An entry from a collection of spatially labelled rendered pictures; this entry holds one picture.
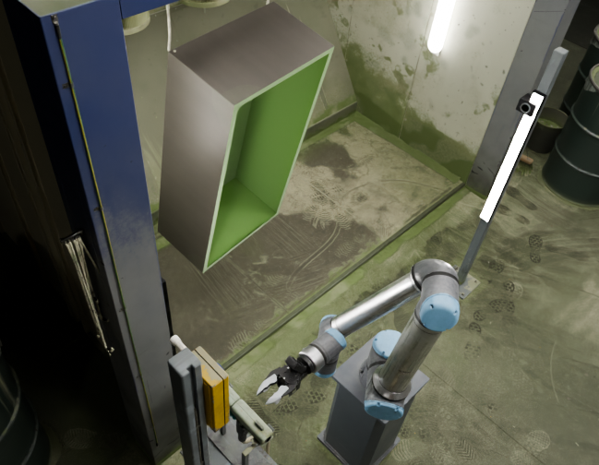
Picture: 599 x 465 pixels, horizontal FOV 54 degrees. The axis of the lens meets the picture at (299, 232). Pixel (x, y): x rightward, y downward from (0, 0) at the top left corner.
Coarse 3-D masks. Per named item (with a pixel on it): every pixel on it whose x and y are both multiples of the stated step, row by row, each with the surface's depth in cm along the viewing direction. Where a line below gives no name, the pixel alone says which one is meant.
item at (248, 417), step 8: (176, 336) 202; (176, 344) 200; (232, 392) 188; (232, 400) 186; (240, 400) 186; (232, 408) 185; (240, 408) 185; (248, 408) 185; (240, 416) 183; (248, 416) 183; (256, 416) 183; (240, 424) 186; (248, 424) 181; (256, 424) 181; (264, 424) 181; (240, 432) 193; (256, 432) 180; (264, 432) 180; (240, 440) 198; (264, 440) 179
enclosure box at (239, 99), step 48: (192, 48) 224; (240, 48) 230; (288, 48) 237; (192, 96) 226; (240, 96) 215; (288, 96) 280; (192, 144) 245; (240, 144) 324; (288, 144) 300; (192, 192) 267; (240, 192) 343; (192, 240) 294; (240, 240) 324
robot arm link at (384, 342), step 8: (376, 336) 236; (384, 336) 235; (392, 336) 236; (376, 344) 232; (384, 344) 232; (392, 344) 233; (376, 352) 232; (384, 352) 230; (368, 360) 242; (376, 360) 231; (384, 360) 230; (368, 368) 234
